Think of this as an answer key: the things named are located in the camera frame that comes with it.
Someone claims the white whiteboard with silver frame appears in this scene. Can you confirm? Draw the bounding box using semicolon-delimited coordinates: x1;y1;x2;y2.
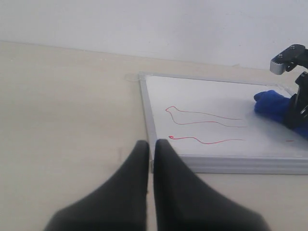
138;73;308;175

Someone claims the blue cloth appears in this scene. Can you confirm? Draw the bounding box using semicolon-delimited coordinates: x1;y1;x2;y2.
254;90;308;139

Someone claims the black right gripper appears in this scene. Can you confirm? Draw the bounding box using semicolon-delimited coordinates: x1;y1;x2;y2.
283;72;308;129

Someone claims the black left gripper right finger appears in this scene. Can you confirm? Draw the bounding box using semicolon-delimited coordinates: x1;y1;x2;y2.
154;140;270;231

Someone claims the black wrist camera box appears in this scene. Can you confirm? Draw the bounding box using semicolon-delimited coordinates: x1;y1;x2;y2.
269;44;308;75

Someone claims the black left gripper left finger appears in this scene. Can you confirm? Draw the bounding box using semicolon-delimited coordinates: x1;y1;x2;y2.
45;141;149;231

